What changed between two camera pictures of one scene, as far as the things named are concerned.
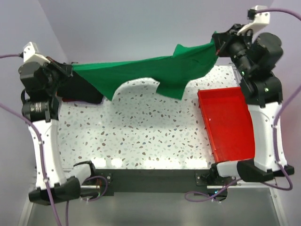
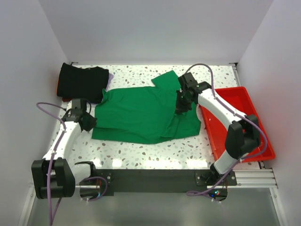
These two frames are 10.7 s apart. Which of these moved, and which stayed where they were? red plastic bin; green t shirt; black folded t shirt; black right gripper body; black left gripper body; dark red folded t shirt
Moved: green t shirt; black left gripper body; black right gripper body
Stayed: red plastic bin; black folded t shirt; dark red folded t shirt
